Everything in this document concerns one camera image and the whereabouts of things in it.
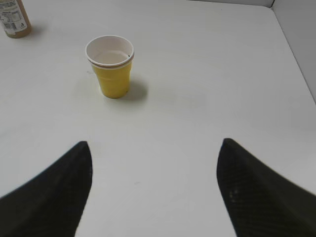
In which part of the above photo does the yellow paper cup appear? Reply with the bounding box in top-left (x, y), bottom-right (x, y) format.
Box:
top-left (85, 35), bottom-right (134, 99)

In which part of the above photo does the orange juice bottle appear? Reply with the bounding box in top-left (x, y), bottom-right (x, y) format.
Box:
top-left (0, 0), bottom-right (32, 39)

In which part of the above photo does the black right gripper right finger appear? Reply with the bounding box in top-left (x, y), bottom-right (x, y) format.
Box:
top-left (216, 138), bottom-right (316, 237)

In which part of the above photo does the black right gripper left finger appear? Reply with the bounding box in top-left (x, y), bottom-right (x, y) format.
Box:
top-left (0, 141), bottom-right (93, 237)

